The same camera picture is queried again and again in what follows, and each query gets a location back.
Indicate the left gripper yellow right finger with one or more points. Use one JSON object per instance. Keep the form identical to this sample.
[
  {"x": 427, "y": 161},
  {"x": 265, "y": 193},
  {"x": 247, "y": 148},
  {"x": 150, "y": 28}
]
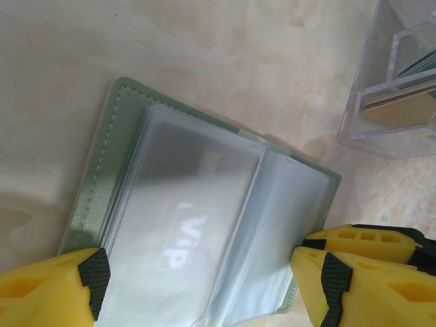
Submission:
[{"x": 374, "y": 296}]

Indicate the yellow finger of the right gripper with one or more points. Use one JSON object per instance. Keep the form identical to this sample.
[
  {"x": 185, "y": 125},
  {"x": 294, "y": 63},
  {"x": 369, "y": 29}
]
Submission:
[{"x": 391, "y": 250}]

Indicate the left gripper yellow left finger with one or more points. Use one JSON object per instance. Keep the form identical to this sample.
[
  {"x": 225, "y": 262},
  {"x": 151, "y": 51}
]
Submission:
[{"x": 41, "y": 293}]

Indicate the clear acrylic box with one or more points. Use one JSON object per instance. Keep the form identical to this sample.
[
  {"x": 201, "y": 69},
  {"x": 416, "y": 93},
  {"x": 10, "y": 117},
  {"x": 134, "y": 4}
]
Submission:
[{"x": 354, "y": 112}]

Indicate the mint green card holder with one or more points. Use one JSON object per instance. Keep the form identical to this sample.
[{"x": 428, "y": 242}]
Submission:
[{"x": 102, "y": 153}]

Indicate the teal card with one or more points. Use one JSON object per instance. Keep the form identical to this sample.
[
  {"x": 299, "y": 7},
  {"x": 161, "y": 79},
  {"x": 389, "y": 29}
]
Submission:
[{"x": 422, "y": 73}]

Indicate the grey VIP card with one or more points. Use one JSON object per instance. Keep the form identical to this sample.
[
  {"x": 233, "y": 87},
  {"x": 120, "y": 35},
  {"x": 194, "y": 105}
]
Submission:
[{"x": 190, "y": 221}]

